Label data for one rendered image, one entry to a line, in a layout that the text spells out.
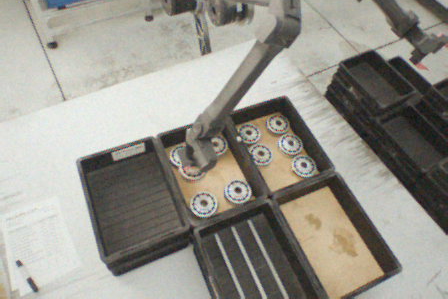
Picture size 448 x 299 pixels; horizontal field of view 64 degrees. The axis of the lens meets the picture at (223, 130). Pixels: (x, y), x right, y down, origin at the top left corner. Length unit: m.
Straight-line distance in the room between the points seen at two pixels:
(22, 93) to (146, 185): 1.73
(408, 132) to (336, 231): 1.20
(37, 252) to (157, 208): 0.47
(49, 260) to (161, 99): 0.85
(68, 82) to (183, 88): 1.28
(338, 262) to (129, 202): 0.79
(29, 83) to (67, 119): 1.23
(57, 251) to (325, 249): 0.99
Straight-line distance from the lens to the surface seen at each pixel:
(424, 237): 1.77
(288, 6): 0.91
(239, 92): 0.98
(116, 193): 1.42
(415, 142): 2.47
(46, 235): 1.56
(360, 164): 1.79
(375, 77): 2.52
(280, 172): 1.48
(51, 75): 3.01
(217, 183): 1.41
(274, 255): 1.35
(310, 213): 1.44
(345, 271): 1.42
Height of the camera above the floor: 2.10
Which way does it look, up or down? 56 degrees down
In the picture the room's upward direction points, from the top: 10 degrees clockwise
